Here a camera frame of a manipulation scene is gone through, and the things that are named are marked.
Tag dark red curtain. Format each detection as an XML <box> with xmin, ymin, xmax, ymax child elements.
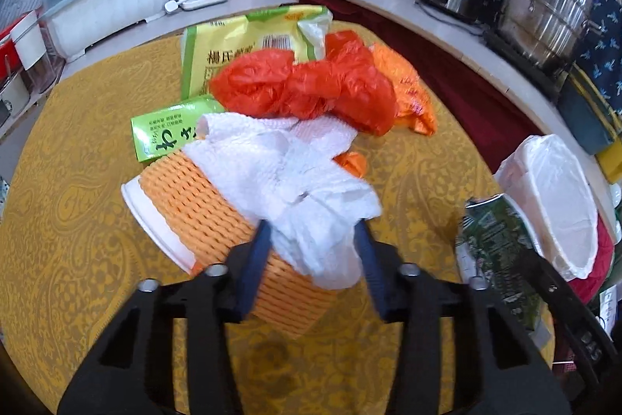
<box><xmin>266</xmin><ymin>0</ymin><xmax>551</xmax><ymax>164</ymax></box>

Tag large steel steamer pot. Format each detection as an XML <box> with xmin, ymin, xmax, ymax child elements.
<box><xmin>494</xmin><ymin>0</ymin><xmax>604</xmax><ymax>74</ymax></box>

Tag yellow plastic basin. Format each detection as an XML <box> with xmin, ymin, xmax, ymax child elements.
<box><xmin>572</xmin><ymin>67</ymin><xmax>622</xmax><ymax>131</ymax></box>

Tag paper cup orange foam sleeve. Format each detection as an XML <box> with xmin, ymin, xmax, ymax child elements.
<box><xmin>121</xmin><ymin>150</ymin><xmax>341</xmax><ymax>339</ymax></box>

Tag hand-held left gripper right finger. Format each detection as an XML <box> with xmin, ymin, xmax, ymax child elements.
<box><xmin>353</xmin><ymin>222</ymin><xmax>569</xmax><ymax>415</ymax></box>

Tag black power cable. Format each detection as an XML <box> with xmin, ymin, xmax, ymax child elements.
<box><xmin>413</xmin><ymin>0</ymin><xmax>487</xmax><ymax>37</ymax></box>

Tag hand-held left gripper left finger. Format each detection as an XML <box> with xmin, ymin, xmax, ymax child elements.
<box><xmin>58</xmin><ymin>221</ymin><xmax>273</xmax><ymax>415</ymax></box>

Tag dark green printed carton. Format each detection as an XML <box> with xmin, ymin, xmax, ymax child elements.
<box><xmin>456</xmin><ymin>194</ymin><xmax>553</xmax><ymax>344</ymax></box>

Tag green yellow snack bag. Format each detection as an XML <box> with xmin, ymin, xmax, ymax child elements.
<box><xmin>181</xmin><ymin>5</ymin><xmax>334</xmax><ymax>101</ymax></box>

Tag red plastic bag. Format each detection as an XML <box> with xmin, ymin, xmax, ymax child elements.
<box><xmin>209</xmin><ymin>31</ymin><xmax>400</xmax><ymax>137</ymax></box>

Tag white paper towel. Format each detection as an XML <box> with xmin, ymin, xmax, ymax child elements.
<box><xmin>182</xmin><ymin>112</ymin><xmax>383</xmax><ymax>290</ymax></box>

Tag small green carton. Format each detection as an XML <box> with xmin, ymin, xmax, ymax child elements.
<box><xmin>131</xmin><ymin>94</ymin><xmax>227</xmax><ymax>164</ymax></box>

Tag red fabric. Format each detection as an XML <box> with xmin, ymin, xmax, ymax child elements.
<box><xmin>576</xmin><ymin>215</ymin><xmax>617</xmax><ymax>305</ymax></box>

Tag golden patterned tablecloth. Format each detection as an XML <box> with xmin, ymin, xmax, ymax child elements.
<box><xmin>0</xmin><ymin>21</ymin><xmax>555</xmax><ymax>415</ymax></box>

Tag black induction cooker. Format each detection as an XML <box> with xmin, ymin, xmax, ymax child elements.
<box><xmin>481</xmin><ymin>28</ymin><xmax>570</xmax><ymax>101</ymax></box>

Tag stacked blue-yellow bowls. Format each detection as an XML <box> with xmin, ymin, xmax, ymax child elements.
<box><xmin>556</xmin><ymin>65</ymin><xmax>622</xmax><ymax>156</ymax></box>

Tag orange plastic bag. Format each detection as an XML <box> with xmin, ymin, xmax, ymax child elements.
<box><xmin>369</xmin><ymin>43</ymin><xmax>438</xmax><ymax>137</ymax></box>

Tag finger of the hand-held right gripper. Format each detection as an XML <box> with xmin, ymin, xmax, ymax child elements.
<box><xmin>520</xmin><ymin>245</ymin><xmax>584</xmax><ymax>328</ymax></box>

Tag trash can white liner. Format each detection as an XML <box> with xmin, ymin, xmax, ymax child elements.
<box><xmin>493</xmin><ymin>134</ymin><xmax>600</xmax><ymax>282</ymax></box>

